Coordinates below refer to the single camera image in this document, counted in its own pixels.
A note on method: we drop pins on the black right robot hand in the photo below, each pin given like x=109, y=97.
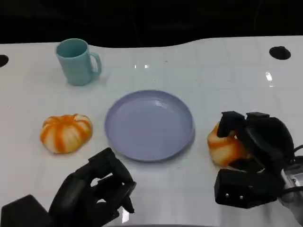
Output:
x=267, y=139

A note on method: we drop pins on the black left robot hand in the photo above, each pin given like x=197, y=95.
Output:
x=75, y=194

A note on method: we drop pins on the orange white toy bread roll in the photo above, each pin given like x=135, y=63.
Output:
x=65, y=134
x=225, y=149

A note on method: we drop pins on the lilac plate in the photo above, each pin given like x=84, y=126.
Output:
x=149, y=125

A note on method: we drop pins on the pale green mug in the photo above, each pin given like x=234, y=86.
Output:
x=75, y=62

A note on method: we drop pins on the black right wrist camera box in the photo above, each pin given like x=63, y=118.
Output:
x=246, y=189

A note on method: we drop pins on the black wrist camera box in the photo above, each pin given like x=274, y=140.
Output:
x=23, y=211
x=246, y=189

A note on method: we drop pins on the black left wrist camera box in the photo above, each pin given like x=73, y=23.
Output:
x=23, y=211

